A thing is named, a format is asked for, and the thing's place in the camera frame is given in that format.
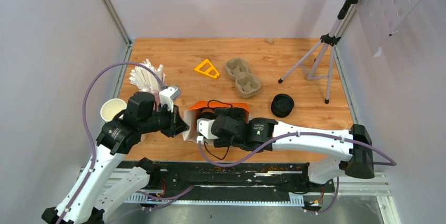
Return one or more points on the pink cup of straws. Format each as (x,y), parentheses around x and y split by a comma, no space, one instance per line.
(146,81)

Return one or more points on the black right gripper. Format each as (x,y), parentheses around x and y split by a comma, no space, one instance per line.
(234,114)

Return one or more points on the stack of black lids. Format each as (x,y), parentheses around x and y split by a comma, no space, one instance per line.
(282,105)

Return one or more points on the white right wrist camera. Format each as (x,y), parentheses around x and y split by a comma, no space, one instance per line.
(204,126)

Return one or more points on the stack of white paper cups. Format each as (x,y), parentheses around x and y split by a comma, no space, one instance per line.
(111,108)

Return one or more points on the orange and white paper bag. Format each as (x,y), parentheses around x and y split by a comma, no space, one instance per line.
(191,116)

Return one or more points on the cardboard cup carrier stack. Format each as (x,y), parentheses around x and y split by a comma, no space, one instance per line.
(246,83)

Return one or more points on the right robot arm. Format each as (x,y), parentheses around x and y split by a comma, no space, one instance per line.
(348,151)

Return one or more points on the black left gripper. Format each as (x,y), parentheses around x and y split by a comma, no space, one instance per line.
(176,124)

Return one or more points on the yellow plastic triangle piece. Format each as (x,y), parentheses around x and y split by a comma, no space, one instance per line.
(208,69)

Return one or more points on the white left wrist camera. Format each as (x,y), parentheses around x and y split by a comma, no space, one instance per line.
(168,96)

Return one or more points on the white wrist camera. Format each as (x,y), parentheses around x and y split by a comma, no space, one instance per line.
(168,96)
(204,126)

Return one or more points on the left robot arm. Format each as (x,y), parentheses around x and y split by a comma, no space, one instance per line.
(87,202)

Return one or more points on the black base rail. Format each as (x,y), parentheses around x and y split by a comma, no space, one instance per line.
(201,183)

